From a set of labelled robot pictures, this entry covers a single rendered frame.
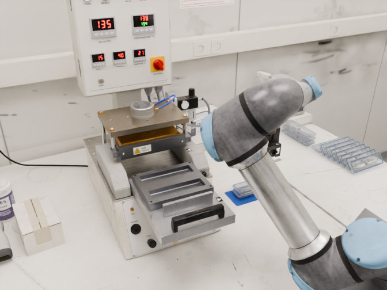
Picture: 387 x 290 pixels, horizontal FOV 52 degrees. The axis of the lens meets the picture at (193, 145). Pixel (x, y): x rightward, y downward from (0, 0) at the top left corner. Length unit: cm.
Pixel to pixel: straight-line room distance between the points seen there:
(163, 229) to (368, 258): 49
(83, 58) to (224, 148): 66
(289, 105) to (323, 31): 158
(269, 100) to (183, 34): 115
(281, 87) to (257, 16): 131
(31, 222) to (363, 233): 97
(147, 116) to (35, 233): 51
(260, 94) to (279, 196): 25
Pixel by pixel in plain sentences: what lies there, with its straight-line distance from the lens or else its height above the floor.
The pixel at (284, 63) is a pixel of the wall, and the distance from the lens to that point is 239.
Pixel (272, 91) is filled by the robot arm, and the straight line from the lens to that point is 89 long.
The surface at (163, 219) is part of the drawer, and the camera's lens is 109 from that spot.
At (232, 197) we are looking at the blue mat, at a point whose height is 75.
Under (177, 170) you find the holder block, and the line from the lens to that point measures 126.
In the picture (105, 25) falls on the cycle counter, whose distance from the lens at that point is 137.
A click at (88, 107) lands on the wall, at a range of 190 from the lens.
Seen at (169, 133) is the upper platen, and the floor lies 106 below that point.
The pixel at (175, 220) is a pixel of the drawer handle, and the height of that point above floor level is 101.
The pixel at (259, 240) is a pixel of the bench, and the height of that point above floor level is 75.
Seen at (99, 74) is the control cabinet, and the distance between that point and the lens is 141.
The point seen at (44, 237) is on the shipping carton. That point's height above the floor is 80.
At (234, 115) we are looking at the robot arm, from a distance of 89.
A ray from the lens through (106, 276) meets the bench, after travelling 127.
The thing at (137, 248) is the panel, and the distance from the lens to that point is 130.
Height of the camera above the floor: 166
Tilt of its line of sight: 28 degrees down
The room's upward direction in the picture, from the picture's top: straight up
